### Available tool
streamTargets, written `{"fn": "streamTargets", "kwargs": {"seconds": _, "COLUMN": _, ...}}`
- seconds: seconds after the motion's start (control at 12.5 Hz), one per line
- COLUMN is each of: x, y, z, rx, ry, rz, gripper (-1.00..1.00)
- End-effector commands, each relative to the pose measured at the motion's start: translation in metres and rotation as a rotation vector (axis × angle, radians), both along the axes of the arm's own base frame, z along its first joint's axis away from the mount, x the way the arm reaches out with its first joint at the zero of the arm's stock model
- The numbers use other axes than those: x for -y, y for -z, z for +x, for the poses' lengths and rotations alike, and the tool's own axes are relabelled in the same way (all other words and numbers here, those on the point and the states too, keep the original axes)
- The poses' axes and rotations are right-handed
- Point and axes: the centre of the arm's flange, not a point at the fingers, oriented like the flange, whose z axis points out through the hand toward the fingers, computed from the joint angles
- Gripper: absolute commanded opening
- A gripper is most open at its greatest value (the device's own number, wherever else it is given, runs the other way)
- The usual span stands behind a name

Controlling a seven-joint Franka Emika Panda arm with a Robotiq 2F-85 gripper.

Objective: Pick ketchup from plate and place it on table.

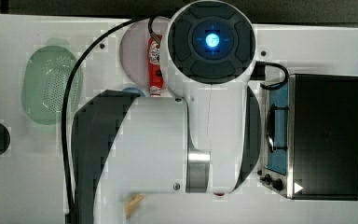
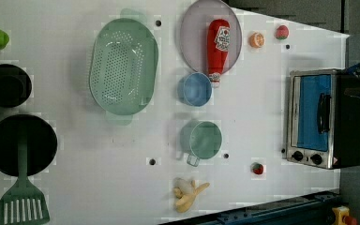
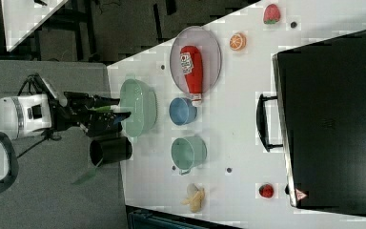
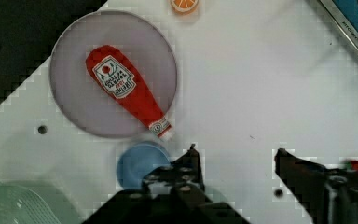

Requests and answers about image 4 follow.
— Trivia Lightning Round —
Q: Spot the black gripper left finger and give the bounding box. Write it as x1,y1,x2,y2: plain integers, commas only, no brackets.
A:
82,147,251,224

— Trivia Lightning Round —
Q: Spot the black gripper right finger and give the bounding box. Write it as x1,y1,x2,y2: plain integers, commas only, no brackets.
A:
274,148,358,224

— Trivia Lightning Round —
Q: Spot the red plush ketchup bottle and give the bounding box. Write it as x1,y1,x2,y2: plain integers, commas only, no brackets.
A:
85,45,174,141

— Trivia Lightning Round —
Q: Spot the red strawberry toy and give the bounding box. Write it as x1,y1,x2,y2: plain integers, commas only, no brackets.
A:
344,160,358,172

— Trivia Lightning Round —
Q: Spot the blue small bowl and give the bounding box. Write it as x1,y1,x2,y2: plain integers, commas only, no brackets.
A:
116,141,171,189

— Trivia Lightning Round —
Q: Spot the green perforated colander basket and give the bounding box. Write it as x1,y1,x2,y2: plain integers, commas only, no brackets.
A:
0,184,82,224

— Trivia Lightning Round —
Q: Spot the orange slice toy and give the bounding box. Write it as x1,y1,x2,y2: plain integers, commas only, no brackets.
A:
170,0,199,14

